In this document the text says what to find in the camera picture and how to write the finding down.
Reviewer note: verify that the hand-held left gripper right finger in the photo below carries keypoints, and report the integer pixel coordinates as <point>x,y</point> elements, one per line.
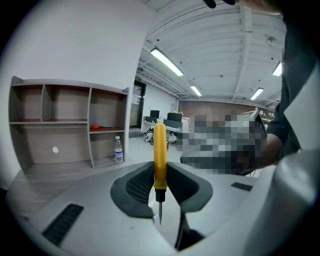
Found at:
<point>192,190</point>

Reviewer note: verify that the white office desk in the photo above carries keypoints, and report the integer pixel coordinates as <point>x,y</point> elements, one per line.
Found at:
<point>147,126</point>

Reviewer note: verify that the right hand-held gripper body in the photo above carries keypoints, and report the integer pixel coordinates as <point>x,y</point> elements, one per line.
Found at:
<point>220,145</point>

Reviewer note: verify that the clear plastic water bottle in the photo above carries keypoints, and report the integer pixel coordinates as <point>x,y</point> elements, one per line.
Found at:
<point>118,150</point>

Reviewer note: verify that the lit long ceiling light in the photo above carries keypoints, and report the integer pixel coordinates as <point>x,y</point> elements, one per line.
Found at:
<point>166,61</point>
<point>196,90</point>
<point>257,93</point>
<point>277,69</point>

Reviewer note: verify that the white round sticker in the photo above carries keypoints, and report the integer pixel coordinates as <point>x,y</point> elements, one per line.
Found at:
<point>55,150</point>

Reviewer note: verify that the green exit sign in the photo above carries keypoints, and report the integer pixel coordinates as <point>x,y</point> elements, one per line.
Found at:
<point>138,78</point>

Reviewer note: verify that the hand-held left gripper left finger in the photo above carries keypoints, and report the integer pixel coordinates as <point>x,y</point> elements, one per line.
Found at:
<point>130,192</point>

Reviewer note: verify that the dark-framed glass door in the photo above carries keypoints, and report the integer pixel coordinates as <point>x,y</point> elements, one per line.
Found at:
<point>137,105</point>

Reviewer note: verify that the grey wooden shelf unit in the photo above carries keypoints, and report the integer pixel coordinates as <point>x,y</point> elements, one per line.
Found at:
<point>62,140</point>

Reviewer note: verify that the large black monitor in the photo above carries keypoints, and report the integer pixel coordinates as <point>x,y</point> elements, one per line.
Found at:
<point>174,117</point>

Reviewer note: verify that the small black monitor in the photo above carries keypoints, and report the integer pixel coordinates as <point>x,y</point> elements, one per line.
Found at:
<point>154,113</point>

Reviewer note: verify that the black and white backpack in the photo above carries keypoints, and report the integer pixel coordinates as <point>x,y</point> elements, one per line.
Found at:
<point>167,145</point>
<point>149,136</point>

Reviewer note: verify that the white paper notice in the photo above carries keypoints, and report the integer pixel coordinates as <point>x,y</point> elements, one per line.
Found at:
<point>135,98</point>

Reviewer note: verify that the dark desk partition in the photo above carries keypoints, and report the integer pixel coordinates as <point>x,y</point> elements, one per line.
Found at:
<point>172,124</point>

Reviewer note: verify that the person's right forearm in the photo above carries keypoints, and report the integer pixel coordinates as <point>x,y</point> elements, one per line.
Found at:
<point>272,152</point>

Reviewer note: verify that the person's black shirt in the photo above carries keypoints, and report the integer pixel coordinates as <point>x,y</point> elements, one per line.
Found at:
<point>295,75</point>

